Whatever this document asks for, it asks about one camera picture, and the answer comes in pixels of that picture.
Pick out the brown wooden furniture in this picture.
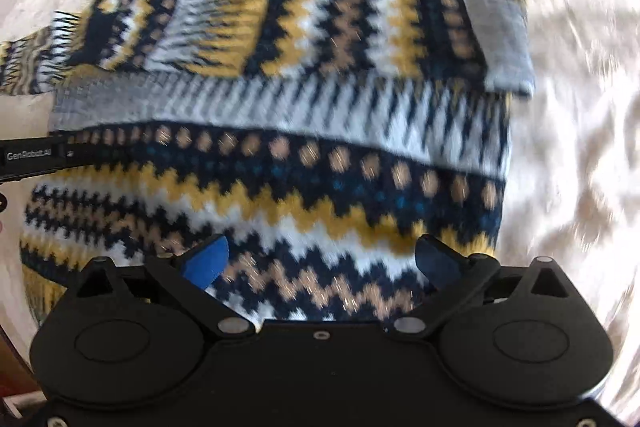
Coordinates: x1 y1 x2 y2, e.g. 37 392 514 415
0 321 43 400

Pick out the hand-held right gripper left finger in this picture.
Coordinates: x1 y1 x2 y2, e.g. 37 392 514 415
75 234 257 339

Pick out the cream satin blanket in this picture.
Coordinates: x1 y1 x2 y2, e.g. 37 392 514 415
0 0 640 423

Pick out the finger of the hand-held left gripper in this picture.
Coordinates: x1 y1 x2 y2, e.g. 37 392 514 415
62 138 127 164

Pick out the navy yellow patterned knit sweater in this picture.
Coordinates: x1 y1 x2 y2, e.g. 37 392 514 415
0 0 537 324

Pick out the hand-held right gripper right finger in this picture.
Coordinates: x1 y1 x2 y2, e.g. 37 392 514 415
385 234 572 339

